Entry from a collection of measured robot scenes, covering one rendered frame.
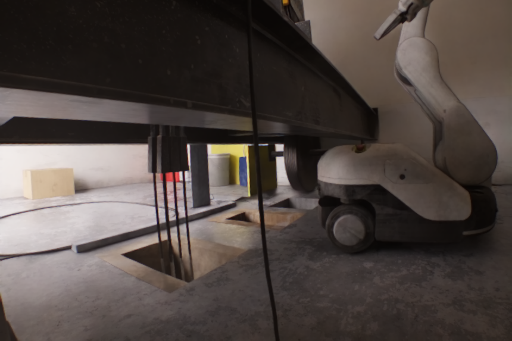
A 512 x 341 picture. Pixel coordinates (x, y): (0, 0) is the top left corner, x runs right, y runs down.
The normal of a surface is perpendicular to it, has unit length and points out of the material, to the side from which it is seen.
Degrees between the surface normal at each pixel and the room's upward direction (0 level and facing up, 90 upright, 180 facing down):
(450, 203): 90
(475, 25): 90
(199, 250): 90
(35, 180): 90
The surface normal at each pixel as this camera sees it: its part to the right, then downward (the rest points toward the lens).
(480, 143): -0.44, 0.00
